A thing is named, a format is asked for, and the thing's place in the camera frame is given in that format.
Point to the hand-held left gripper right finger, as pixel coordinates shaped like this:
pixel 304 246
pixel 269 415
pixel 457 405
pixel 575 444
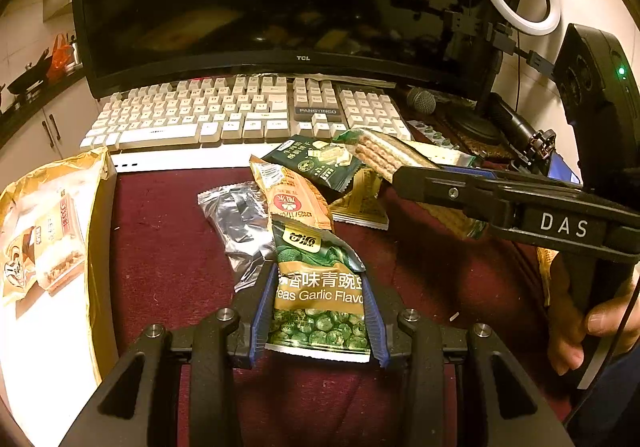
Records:
pixel 375 318

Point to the clear wafer biscuit packet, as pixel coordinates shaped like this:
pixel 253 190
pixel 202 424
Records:
pixel 390 152

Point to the golden plastic bag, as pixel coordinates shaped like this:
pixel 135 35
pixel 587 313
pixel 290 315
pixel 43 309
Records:
pixel 65 167

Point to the orange snack packet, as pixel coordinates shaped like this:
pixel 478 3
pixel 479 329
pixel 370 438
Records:
pixel 295 202

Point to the yellow patterned snack packet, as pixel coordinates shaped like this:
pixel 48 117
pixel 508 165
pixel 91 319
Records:
pixel 546 267
pixel 362 204

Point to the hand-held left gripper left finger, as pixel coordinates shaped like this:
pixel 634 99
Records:
pixel 262 308

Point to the silver foil packet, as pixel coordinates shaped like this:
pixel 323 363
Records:
pixel 240 222

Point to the brown and white packet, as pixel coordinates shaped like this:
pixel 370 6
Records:
pixel 17 267

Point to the black computer monitor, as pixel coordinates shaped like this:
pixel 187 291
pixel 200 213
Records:
pixel 250 2

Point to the dark green cracker packet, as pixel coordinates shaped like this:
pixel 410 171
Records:
pixel 310 159

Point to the black wok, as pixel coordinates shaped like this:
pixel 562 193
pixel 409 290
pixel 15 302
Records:
pixel 27 79

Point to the mesh-head microphone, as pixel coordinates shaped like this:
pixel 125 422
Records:
pixel 420 101

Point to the orange plastic bag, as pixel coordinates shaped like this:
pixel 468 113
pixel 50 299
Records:
pixel 61 57

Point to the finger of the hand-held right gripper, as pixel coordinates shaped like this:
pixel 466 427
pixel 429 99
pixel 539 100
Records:
pixel 472 171
pixel 440 192

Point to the beige snack packet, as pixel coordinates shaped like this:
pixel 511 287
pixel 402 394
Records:
pixel 57 242

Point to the pill blister pack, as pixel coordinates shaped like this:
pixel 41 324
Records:
pixel 432 133

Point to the green pea snack packet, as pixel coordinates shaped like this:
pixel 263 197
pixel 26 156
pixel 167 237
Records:
pixel 320 287

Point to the white cabinet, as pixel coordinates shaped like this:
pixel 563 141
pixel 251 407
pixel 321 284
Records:
pixel 60 127

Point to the white mechanical keyboard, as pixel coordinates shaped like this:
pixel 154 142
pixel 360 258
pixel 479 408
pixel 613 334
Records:
pixel 210 112

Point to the black cylindrical device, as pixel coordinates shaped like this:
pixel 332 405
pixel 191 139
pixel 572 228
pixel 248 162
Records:
pixel 510 122

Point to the person's right hand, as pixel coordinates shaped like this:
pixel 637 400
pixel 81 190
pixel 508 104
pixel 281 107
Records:
pixel 565 327

